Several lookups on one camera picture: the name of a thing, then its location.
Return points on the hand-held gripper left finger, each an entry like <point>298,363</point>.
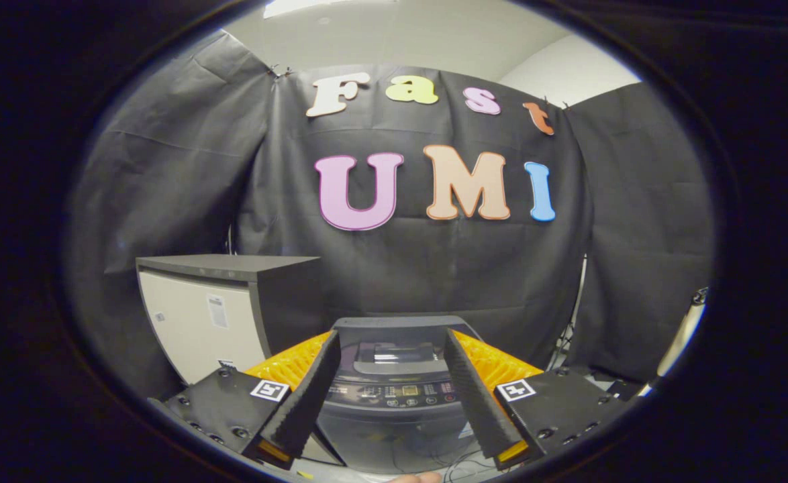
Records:
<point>307,402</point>

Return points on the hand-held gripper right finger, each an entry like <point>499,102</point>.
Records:
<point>481,402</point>

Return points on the grey washing machine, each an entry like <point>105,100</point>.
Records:
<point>394,436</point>

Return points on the grey cabinet with white door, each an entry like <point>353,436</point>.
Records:
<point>186,315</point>

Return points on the white pole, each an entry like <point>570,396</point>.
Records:
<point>686,329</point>

